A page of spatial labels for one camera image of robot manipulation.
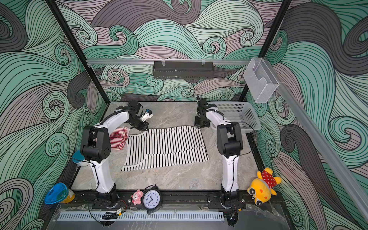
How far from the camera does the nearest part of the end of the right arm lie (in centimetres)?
75

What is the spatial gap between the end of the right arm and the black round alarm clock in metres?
0.45

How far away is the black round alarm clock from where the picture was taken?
2.29ft
